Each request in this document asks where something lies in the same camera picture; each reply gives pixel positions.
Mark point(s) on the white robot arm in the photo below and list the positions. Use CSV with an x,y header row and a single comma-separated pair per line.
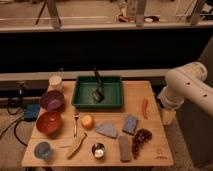
x,y
187,82

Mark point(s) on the white lidded cup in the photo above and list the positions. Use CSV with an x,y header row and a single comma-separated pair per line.
x,y
55,83

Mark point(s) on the small metal cup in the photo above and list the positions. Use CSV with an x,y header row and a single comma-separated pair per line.
x,y
98,150

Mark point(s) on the blue plastic cup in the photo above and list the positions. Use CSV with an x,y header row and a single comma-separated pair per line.
x,y
43,151

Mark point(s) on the green plastic tray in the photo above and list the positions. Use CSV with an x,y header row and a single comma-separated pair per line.
x,y
89,94

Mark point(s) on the orange fruit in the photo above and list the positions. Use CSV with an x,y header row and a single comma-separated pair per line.
x,y
87,122

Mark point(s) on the red chili pepper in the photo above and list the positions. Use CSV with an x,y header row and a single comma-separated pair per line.
x,y
144,108

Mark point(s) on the blue sponge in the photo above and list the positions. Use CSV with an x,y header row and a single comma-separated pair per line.
x,y
130,124

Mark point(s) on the purple bowl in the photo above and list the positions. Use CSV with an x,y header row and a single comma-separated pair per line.
x,y
52,100

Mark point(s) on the grey rectangular block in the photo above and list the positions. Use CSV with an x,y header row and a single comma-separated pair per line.
x,y
125,155

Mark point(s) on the dark grape bunch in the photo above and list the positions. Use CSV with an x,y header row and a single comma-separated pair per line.
x,y
140,138

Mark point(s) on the red bowl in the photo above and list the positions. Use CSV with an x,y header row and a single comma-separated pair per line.
x,y
49,122

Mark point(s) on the blue box on floor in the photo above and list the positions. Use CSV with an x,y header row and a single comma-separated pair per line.
x,y
31,112

